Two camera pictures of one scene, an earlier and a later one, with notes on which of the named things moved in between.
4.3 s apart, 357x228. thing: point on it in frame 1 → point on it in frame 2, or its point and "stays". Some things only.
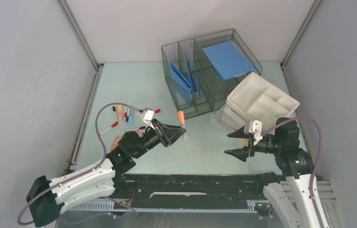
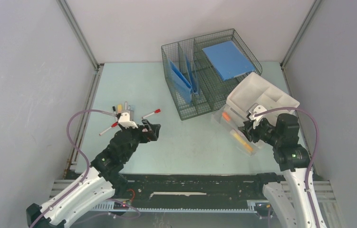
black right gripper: x=241 y=153 → x=248 y=129
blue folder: x=228 y=60 stays
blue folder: x=180 y=83 stays
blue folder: x=192 y=76 stays
